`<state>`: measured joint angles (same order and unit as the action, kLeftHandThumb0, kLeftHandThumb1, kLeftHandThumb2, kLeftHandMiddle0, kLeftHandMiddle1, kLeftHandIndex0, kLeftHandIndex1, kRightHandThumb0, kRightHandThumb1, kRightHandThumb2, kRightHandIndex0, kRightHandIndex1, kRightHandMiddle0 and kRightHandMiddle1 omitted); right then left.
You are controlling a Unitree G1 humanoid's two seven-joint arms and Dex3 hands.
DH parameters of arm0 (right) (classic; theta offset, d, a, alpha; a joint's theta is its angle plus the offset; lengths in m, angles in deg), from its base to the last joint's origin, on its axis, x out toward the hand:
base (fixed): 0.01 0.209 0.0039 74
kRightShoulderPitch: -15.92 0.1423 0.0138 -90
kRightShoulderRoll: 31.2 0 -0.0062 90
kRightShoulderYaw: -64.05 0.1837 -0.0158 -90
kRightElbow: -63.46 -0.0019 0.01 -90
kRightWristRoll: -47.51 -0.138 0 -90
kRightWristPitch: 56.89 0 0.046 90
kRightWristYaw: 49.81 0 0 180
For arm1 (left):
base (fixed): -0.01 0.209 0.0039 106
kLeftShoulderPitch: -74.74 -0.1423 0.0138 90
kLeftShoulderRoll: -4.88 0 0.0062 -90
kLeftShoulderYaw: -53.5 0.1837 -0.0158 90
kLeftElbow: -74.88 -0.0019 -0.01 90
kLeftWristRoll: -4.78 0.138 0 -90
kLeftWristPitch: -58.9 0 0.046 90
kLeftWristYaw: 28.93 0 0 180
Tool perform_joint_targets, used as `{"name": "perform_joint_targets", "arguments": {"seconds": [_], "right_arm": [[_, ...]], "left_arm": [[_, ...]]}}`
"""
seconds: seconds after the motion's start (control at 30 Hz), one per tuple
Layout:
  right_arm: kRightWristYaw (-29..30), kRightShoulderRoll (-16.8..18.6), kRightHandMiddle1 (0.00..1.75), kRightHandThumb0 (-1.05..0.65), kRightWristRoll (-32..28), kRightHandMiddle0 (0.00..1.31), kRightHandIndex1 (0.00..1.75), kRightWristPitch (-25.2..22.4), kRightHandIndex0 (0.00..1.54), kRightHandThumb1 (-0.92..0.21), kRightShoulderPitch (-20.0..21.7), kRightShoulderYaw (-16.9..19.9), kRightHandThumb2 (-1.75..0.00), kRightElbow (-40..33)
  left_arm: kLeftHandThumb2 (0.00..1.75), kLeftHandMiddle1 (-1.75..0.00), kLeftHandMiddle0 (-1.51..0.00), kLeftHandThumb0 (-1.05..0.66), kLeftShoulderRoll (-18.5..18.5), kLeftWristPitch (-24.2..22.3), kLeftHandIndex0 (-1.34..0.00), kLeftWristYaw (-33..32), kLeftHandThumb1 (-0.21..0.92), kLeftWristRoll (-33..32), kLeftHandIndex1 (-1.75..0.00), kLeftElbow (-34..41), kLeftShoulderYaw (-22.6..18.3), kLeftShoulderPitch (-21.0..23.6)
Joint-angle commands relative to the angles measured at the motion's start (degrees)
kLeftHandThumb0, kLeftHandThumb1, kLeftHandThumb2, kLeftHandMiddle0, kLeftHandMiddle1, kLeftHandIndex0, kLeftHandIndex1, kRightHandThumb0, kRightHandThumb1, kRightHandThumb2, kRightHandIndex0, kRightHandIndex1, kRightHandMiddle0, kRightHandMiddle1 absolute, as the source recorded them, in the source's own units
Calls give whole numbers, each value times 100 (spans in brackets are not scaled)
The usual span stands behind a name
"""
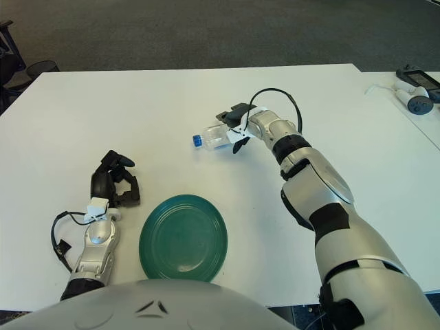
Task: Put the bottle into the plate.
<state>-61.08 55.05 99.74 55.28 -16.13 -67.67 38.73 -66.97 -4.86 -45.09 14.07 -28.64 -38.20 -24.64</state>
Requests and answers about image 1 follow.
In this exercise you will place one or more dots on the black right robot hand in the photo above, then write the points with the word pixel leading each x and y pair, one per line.
pixel 237 113

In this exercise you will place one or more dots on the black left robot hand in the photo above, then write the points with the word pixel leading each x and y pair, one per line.
pixel 101 184

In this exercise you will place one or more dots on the clear plastic bottle blue cap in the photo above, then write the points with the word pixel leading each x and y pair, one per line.
pixel 213 135

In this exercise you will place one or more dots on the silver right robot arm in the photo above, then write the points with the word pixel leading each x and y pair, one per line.
pixel 326 178

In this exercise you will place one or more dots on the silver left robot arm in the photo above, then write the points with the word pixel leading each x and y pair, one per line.
pixel 98 237

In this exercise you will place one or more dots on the green round plate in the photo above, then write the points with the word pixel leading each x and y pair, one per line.
pixel 182 237

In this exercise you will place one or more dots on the grey robot torso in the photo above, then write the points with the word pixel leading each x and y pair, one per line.
pixel 103 309

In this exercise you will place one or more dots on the black office chair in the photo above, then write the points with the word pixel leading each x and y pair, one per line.
pixel 7 68

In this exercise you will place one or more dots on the white grey VR controller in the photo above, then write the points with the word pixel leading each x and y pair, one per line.
pixel 419 104

